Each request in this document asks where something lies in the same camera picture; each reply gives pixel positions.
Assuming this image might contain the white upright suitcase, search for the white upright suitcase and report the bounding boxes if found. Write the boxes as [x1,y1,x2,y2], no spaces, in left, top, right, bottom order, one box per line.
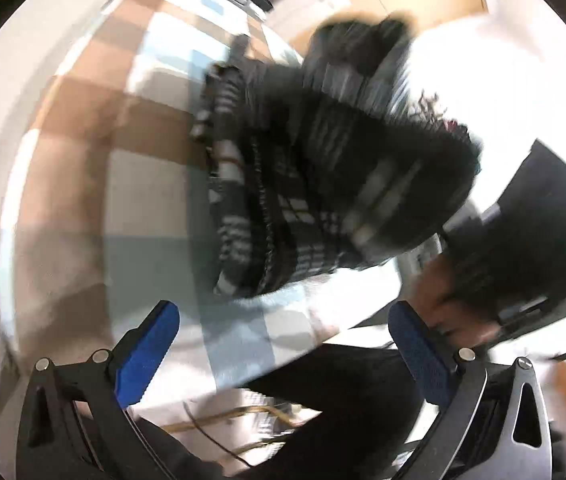
[263,0,346,52]

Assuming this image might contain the person's black pants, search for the person's black pants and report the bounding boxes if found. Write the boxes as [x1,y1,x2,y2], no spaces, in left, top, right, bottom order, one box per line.
[133,341,424,480]

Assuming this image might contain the person's right hand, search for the person's right hand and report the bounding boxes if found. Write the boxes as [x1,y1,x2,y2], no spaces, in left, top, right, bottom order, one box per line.
[409,251,502,349]

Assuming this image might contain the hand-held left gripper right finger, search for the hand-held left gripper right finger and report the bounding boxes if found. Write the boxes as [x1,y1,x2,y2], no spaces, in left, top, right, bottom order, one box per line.
[387,301,554,480]

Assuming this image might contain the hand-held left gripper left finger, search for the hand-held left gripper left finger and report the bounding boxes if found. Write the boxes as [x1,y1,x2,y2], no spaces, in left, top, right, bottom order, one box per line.
[15,300,180,480]

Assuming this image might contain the black floor cable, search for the black floor cable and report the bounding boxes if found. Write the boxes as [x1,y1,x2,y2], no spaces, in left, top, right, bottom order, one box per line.
[182,401,250,467]

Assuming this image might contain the golden curved metal frame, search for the golden curved metal frame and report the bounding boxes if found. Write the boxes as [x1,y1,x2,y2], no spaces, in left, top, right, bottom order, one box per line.
[162,404,304,457]

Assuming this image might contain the plaid knit cardigan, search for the plaid knit cardigan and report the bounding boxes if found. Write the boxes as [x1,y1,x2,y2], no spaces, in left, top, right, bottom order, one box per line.
[189,11,482,297]

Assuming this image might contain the bed with checked sheet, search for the bed with checked sheet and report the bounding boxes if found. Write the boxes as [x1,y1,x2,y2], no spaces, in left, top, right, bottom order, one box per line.
[0,0,416,393]

